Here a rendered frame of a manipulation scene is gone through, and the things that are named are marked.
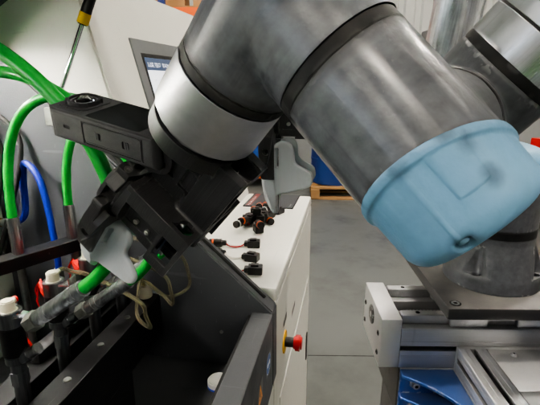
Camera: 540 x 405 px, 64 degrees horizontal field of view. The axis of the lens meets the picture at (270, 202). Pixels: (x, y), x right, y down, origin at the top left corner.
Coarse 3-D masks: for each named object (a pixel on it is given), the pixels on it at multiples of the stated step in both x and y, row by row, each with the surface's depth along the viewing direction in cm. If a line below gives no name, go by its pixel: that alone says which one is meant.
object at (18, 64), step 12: (0, 48) 39; (12, 60) 39; (24, 60) 39; (24, 72) 39; (36, 72) 39; (36, 84) 38; (48, 84) 39; (48, 96) 38; (60, 96) 39; (96, 156) 39; (96, 168) 39; (108, 168) 39; (96, 276) 42; (84, 288) 43
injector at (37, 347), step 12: (0, 324) 50; (12, 324) 50; (0, 336) 50; (12, 336) 50; (24, 336) 52; (12, 348) 51; (24, 348) 52; (36, 348) 51; (12, 360) 51; (24, 360) 52; (12, 372) 52; (24, 372) 53; (12, 384) 53; (24, 384) 53; (24, 396) 53
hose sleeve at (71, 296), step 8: (80, 280) 44; (72, 288) 44; (56, 296) 45; (64, 296) 44; (72, 296) 44; (80, 296) 44; (48, 304) 45; (56, 304) 44; (64, 304) 44; (72, 304) 44; (40, 312) 46; (48, 312) 45; (56, 312) 45; (32, 320) 46; (40, 320) 46; (48, 320) 46
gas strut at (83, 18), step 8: (88, 0) 71; (80, 8) 72; (88, 8) 71; (80, 16) 72; (88, 16) 72; (80, 24) 72; (88, 24) 73; (80, 32) 73; (72, 48) 74; (72, 56) 74; (64, 72) 75; (64, 80) 75; (48, 112) 77; (48, 120) 77
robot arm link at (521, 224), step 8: (528, 144) 70; (536, 152) 64; (536, 160) 64; (536, 200) 65; (528, 208) 65; (536, 208) 66; (520, 216) 65; (528, 216) 66; (536, 216) 66; (512, 224) 66; (520, 224) 66; (528, 224) 66; (536, 224) 67; (504, 232) 66; (512, 232) 66; (520, 232) 66
